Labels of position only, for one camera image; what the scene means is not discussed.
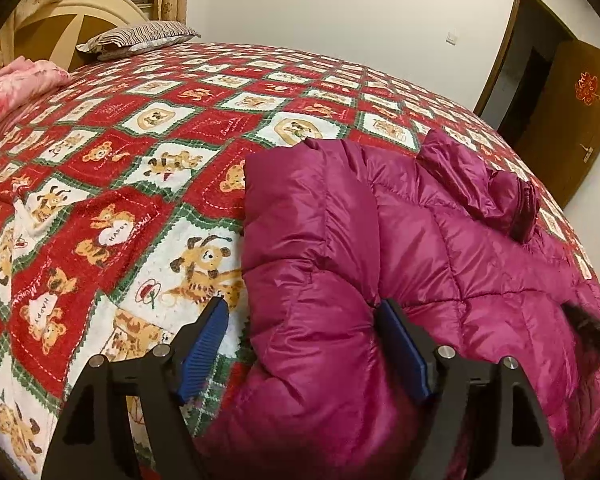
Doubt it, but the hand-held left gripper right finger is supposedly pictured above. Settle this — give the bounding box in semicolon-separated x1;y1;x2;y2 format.
375;299;566;480

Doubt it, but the brown door frame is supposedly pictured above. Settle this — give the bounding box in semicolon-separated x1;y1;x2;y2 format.
472;0;578;136

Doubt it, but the red paper door decoration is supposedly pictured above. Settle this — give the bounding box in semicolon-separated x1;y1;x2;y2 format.
574;72;600;106

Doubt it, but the pink floral quilt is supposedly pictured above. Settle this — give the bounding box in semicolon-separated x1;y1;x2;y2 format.
0;57;72;136

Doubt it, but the magenta puffer jacket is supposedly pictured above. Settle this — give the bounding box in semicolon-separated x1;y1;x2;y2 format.
195;127;600;480

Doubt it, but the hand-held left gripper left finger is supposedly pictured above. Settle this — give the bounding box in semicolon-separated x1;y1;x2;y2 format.
40;296;229;480

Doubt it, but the brown wooden door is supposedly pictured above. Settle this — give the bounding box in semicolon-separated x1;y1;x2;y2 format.
517;37;600;211

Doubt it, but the red bear printed blanket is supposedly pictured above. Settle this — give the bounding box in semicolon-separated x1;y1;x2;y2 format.
0;42;600;480

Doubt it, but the striped pillow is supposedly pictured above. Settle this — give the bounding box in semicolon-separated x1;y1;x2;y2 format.
76;21;202;56

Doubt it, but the cream wooden headboard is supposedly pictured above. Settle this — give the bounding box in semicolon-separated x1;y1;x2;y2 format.
0;0;146;78

